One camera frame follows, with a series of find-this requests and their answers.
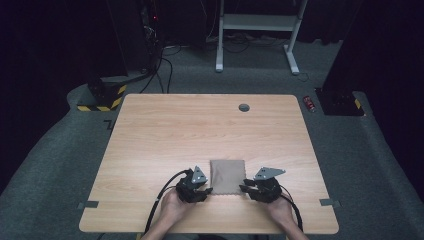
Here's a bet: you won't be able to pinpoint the beige cloth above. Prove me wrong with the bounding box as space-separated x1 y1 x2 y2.
209 159 247 196

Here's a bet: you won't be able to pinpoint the dark equipment rack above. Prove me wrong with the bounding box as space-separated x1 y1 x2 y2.
139 0 165 69

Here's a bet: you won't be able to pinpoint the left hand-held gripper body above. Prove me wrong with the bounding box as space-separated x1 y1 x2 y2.
175 165 209 204

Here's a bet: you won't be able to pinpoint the black base with hazard stripes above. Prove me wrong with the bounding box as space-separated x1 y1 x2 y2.
77 74 129 113

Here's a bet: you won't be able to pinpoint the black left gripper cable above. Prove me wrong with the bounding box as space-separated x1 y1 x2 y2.
143 169 190 236

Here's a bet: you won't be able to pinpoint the person's left hand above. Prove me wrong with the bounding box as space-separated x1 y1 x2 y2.
159 189 195 228

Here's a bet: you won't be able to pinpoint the black square stand base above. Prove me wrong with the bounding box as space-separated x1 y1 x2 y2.
314 87 365 117

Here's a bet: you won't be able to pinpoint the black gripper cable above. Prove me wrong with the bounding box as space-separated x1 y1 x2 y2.
143 169 190 236
279 184 304 233

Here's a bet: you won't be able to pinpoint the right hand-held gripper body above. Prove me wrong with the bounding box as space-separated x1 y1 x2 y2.
251 166 287 204

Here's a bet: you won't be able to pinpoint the white metal stand frame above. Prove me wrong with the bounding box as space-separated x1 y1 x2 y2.
215 0 309 76

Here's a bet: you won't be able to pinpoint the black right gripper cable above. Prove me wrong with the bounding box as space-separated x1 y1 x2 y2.
279 184 304 233

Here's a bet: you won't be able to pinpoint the black floor cables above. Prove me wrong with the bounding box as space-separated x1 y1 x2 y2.
139 46 175 95

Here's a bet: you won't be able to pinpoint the person's right hand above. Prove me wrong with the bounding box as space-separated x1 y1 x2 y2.
265 196 297 228

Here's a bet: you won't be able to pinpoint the grey tape strip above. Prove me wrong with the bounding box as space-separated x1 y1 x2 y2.
77 200 100 210
319 198 341 208

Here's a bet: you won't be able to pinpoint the red can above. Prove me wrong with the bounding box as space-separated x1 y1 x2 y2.
302 95 316 113

